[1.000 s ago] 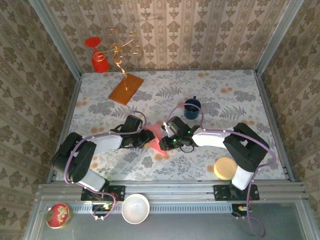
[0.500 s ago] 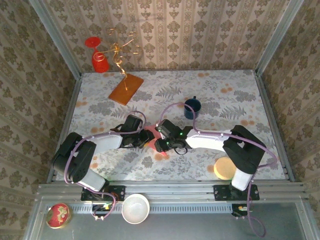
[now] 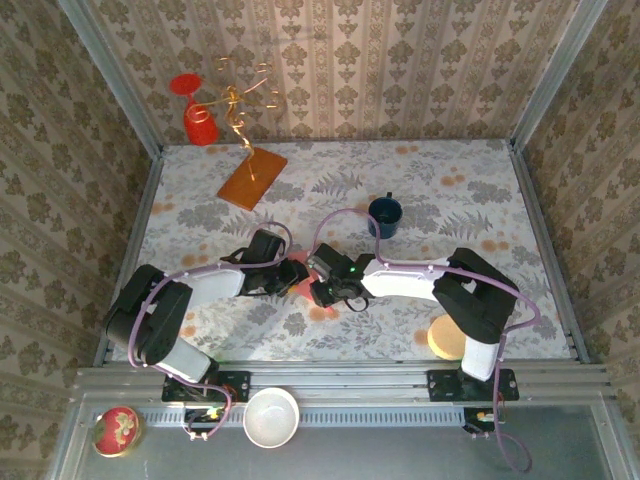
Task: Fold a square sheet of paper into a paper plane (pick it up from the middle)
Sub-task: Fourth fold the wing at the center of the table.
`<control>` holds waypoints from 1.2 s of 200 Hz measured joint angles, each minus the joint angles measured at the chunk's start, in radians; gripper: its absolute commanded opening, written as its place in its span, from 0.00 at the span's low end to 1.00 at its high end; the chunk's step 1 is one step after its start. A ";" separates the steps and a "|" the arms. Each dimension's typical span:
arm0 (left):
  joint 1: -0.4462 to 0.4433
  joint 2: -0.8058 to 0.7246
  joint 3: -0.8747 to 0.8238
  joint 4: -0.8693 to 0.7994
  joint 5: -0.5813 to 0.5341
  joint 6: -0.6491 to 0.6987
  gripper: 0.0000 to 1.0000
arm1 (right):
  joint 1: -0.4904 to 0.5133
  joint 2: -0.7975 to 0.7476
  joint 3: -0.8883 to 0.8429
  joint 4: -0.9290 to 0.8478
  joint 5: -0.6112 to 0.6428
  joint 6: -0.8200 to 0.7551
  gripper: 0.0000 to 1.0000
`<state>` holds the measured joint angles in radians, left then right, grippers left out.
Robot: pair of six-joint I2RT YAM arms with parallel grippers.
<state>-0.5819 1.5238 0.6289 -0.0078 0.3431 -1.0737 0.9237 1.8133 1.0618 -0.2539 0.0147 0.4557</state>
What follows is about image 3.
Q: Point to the pink square paper sheet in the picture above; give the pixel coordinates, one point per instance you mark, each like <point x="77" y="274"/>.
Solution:
<point x="302" y="291"/>

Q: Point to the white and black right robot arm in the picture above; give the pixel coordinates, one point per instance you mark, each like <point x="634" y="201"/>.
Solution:
<point x="400" y="287"/>

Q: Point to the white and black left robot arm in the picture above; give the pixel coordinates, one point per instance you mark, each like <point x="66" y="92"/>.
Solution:
<point x="215" y="285"/>

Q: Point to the dark blue mug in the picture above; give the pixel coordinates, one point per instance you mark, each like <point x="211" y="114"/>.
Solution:
<point x="389" y="220"/>

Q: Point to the round cork disc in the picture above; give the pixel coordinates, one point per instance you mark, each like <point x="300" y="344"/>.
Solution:
<point x="445" y="337"/>

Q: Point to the floral patterned table cover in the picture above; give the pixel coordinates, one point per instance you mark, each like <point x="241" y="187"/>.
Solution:
<point x="350" y="165"/>

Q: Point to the white bowl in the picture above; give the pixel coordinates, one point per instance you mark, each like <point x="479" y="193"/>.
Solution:
<point x="271" y="417"/>

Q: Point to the red plastic wine glass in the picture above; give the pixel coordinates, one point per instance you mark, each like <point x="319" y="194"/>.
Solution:
<point x="200" y="130"/>

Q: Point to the grey metal shelf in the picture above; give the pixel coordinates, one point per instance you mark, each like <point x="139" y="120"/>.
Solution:
<point x="375" y="455"/>

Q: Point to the red round tin, gold pattern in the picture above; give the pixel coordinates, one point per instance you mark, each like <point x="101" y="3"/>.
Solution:
<point x="117" y="431"/>

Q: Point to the aluminium cross rail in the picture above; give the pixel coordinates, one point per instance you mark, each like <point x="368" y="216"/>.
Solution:
<point x="340" y="380"/>

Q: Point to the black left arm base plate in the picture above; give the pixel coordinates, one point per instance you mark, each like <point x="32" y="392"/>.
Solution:
<point x="237" y="385"/>

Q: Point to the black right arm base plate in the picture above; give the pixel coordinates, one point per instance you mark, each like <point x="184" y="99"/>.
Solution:
<point x="440" y="385"/>

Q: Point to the aluminium side rail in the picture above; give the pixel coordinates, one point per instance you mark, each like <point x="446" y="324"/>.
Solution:
<point x="131" y="250"/>
<point x="550" y="250"/>

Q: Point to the aluminium corner post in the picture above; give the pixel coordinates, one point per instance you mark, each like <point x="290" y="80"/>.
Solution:
<point x="556" y="75"/>
<point x="116" y="80"/>

